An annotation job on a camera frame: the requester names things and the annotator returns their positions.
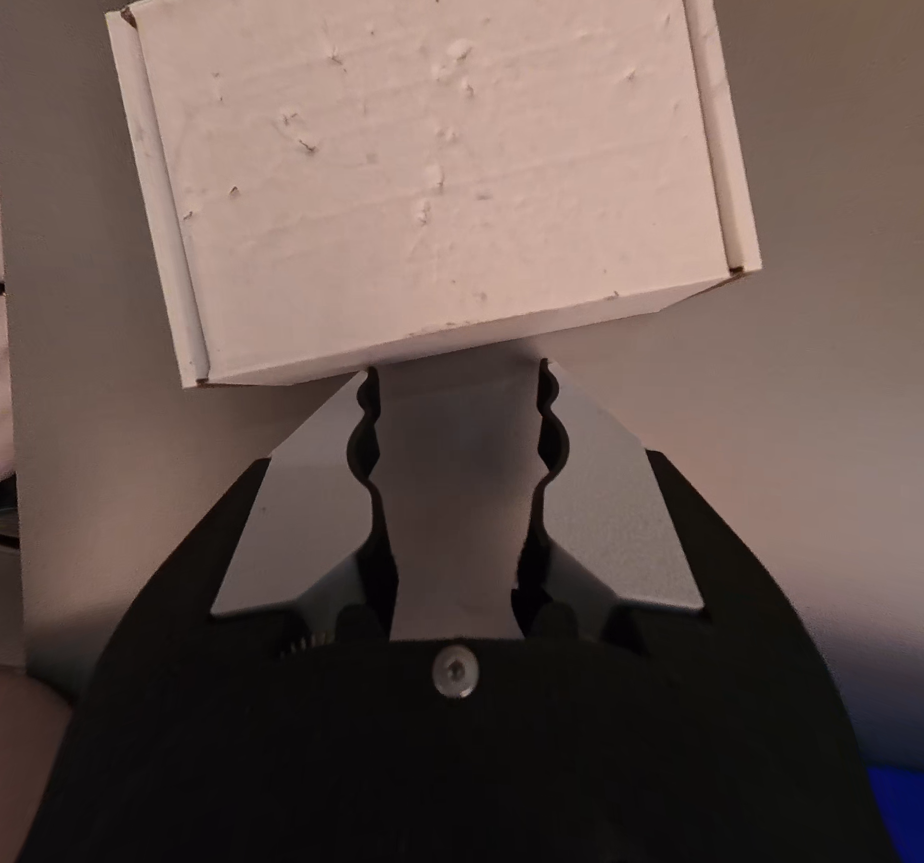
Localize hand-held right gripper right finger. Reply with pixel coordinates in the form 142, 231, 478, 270
510, 358, 706, 636

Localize white cardboard box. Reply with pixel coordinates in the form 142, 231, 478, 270
104, 0, 764, 392

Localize blue plastic bin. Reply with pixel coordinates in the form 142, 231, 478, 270
862, 762, 924, 863

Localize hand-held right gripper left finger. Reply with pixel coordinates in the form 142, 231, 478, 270
209, 367, 400, 639

